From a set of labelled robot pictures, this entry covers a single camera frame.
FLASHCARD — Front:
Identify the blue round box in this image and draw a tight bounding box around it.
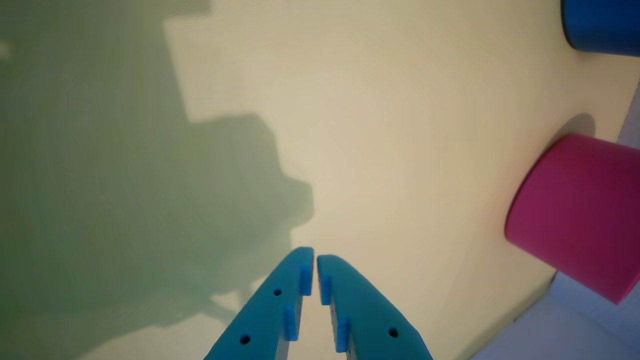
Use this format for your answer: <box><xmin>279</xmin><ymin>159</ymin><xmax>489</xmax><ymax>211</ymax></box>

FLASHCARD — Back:
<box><xmin>560</xmin><ymin>0</ymin><xmax>640</xmax><ymax>57</ymax></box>

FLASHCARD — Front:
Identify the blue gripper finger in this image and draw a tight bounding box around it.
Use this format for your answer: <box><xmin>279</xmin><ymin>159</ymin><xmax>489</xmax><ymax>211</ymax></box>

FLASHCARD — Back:
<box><xmin>204</xmin><ymin>246</ymin><xmax>315</xmax><ymax>360</ymax></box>
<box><xmin>316</xmin><ymin>254</ymin><xmax>434</xmax><ymax>360</ymax></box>

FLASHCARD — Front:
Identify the yellow paper sheet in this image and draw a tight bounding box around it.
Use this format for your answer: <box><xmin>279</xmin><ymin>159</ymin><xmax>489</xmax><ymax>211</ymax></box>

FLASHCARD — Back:
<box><xmin>0</xmin><ymin>0</ymin><xmax>640</xmax><ymax>360</ymax></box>

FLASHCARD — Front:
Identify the pink round box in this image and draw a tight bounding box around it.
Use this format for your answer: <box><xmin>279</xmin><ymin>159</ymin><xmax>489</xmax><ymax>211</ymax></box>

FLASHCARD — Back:
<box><xmin>504</xmin><ymin>132</ymin><xmax>640</xmax><ymax>305</ymax></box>

